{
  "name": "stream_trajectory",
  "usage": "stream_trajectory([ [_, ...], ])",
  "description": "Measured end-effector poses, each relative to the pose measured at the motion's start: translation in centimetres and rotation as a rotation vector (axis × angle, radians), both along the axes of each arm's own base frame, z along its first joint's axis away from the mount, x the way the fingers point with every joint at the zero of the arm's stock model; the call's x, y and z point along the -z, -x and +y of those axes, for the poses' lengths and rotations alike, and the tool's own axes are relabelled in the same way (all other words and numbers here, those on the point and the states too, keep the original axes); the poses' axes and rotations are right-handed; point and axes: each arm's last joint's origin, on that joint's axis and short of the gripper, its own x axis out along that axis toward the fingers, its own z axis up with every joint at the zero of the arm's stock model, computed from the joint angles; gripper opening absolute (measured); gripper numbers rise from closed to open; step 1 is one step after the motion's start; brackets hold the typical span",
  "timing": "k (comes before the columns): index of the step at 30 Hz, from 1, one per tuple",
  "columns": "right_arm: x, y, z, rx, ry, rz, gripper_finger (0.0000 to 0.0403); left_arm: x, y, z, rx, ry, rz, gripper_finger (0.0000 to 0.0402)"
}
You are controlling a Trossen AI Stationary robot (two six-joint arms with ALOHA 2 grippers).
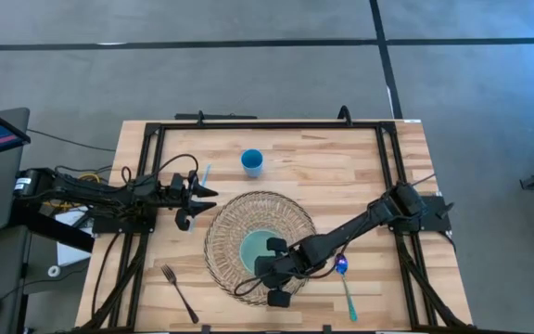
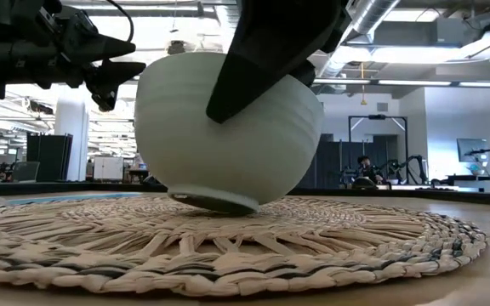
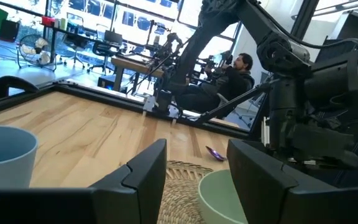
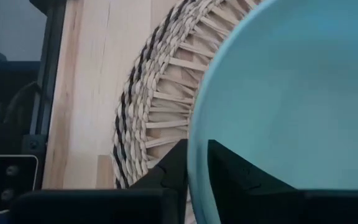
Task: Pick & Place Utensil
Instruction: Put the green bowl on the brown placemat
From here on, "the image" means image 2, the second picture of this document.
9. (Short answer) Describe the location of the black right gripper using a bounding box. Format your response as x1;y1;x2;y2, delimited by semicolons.
205;0;354;125

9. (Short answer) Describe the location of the dark partition wall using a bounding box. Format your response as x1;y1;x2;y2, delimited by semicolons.
295;133;399;190

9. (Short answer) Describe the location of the white cabinet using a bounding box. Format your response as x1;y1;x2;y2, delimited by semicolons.
93;156;124;181

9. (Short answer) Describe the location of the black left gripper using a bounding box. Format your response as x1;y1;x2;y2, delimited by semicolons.
0;0;147;113

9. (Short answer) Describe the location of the yellow hanging cord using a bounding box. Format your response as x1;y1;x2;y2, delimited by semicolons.
358;62;368;106

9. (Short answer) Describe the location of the pale green ceramic bowl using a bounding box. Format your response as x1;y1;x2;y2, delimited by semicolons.
134;51;326;215

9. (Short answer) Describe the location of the black cabinet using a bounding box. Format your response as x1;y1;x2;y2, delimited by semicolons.
26;133;74;182

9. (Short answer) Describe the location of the round woven straw placemat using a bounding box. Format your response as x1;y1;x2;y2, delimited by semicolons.
0;194;490;298

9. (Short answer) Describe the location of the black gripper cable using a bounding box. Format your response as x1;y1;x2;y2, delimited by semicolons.
103;0;136;43

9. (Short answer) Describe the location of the grey chair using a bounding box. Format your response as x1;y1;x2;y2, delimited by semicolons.
12;161;41;184

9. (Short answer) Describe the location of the white pillar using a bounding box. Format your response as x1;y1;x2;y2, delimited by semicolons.
54;95;90;183

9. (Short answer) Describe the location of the person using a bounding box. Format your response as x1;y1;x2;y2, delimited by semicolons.
352;155;385;190

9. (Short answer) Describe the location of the silver ceiling duct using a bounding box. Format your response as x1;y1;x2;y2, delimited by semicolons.
316;0;402;80

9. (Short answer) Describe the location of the black metal gantry frame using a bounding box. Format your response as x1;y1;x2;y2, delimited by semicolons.
347;114;410;184

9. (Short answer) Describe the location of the computer monitor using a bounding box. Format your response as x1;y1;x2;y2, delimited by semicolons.
456;138;490;164

